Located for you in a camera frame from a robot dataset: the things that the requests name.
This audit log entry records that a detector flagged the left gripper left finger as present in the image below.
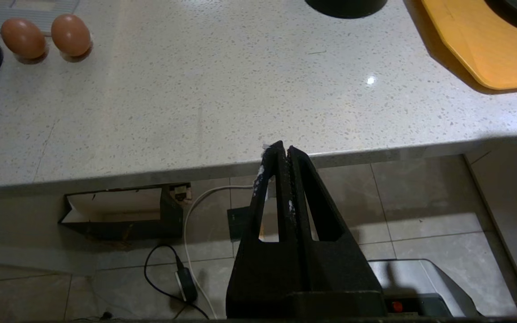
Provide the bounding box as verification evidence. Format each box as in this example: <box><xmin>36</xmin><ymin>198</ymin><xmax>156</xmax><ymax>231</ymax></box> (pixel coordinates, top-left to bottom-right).
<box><xmin>226</xmin><ymin>140</ymin><xmax>305</xmax><ymax>319</ymax></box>

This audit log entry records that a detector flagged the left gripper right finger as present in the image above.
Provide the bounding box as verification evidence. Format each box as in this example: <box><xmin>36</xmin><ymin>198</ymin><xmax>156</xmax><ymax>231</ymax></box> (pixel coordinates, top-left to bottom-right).
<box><xmin>287</xmin><ymin>145</ymin><xmax>388</xmax><ymax>319</ymax></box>

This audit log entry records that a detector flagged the brown egg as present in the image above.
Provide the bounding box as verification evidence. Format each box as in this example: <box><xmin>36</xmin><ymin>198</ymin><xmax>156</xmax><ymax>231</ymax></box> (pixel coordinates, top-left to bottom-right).
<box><xmin>1</xmin><ymin>18</ymin><xmax>47</xmax><ymax>60</ymax></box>
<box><xmin>51</xmin><ymin>13</ymin><xmax>92</xmax><ymax>57</ymax></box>

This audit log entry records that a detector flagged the dark floor box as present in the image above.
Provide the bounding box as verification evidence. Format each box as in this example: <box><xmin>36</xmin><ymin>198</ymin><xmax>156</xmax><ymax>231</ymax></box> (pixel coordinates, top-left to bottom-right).
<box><xmin>227</xmin><ymin>208</ymin><xmax>250</xmax><ymax>241</ymax></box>

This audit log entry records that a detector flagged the open cardboard box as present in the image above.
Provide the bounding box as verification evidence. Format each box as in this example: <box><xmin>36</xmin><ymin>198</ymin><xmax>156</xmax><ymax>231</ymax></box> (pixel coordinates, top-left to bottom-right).
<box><xmin>58</xmin><ymin>183</ymin><xmax>184</xmax><ymax>241</ymax></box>

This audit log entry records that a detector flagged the black round base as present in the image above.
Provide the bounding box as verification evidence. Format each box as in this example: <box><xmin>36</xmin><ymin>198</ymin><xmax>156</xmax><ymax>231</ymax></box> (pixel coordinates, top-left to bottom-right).
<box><xmin>304</xmin><ymin>0</ymin><xmax>388</xmax><ymax>19</ymax></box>

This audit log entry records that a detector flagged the wooden cutting board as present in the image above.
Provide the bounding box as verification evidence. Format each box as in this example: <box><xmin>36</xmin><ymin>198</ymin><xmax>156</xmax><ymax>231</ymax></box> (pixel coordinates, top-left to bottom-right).
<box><xmin>421</xmin><ymin>0</ymin><xmax>517</xmax><ymax>91</ymax></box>

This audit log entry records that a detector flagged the grey ribbed mat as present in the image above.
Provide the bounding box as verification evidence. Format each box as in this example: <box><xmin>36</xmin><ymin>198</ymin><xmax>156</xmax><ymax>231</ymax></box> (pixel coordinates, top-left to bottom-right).
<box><xmin>0</xmin><ymin>0</ymin><xmax>81</xmax><ymax>35</ymax></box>

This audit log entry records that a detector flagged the white cable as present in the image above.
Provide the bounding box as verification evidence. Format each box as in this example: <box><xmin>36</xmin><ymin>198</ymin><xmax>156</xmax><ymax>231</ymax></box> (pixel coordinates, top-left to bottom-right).
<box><xmin>183</xmin><ymin>185</ymin><xmax>255</xmax><ymax>320</ymax></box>

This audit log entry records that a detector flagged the black power adapter with cable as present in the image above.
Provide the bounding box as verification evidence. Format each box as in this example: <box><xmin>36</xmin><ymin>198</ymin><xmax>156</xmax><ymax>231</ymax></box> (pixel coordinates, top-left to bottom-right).
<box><xmin>144</xmin><ymin>244</ymin><xmax>210</xmax><ymax>320</ymax></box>

